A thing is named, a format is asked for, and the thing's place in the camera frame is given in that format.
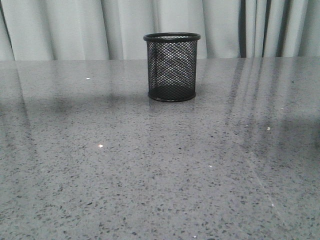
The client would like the black mesh pen cup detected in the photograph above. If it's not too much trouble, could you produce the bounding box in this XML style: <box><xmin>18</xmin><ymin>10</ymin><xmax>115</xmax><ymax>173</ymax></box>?
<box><xmin>143</xmin><ymin>32</ymin><xmax>201</xmax><ymax>103</ymax></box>

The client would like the grey pleated curtain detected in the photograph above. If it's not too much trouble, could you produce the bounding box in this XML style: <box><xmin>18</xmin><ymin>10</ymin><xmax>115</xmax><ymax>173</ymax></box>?
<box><xmin>0</xmin><ymin>0</ymin><xmax>320</xmax><ymax>61</ymax></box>

